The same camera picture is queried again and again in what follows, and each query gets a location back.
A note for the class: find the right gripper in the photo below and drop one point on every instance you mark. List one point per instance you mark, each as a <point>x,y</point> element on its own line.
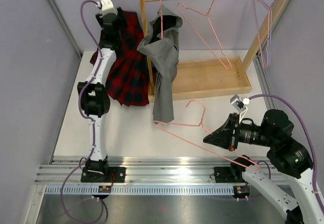
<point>224,135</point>

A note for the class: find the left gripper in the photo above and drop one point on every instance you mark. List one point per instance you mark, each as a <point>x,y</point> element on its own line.
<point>120,20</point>

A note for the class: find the grey pleated skirt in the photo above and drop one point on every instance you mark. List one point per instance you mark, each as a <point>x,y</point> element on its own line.
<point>164,55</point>

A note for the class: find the red plaid skirt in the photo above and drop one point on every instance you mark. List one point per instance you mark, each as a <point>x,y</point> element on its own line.
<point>128,77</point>

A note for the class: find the blue wire hanger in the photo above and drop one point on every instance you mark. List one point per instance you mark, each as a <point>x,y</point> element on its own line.
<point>266,61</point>

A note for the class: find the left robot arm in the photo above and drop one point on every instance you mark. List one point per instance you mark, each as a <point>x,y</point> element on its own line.
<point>94,102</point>

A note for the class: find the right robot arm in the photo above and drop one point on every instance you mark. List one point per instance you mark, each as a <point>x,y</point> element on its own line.
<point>288,156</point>

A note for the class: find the wooden clothes rack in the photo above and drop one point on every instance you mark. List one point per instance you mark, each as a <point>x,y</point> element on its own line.
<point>219,76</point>

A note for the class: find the aluminium corner profile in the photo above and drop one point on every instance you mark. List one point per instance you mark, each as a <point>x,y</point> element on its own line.
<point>65,27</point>

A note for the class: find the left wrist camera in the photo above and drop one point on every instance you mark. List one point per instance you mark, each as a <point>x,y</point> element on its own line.
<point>106,7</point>

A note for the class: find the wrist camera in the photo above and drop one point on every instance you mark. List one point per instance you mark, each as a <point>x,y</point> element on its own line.
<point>106,7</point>
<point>241,105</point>

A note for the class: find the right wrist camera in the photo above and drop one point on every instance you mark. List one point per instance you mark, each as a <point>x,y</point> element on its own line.
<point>241,105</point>

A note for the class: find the aluminium mounting rail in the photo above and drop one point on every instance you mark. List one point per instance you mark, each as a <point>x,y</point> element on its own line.
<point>139,176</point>

